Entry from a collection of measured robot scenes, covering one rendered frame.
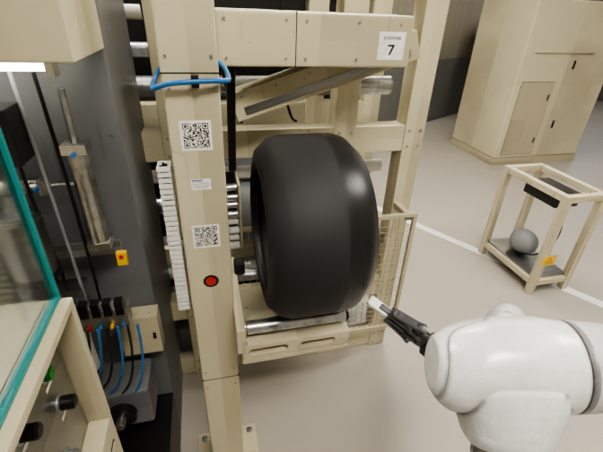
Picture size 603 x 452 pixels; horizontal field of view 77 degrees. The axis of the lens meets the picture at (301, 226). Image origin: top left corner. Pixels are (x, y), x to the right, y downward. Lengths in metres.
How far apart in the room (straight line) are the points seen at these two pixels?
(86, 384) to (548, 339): 0.92
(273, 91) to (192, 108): 0.48
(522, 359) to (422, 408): 1.72
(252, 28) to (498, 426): 1.09
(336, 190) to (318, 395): 1.46
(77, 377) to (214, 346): 0.50
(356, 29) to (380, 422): 1.77
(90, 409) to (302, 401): 1.30
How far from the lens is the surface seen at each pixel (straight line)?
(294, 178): 0.98
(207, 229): 1.11
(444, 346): 0.60
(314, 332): 1.31
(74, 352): 0.99
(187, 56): 0.97
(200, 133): 1.00
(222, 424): 1.73
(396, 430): 2.19
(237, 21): 1.23
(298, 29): 1.26
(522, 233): 3.47
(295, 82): 1.41
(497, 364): 0.59
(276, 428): 2.12
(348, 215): 0.98
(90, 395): 1.09
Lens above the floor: 1.79
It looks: 30 degrees down
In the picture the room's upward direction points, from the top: 2 degrees clockwise
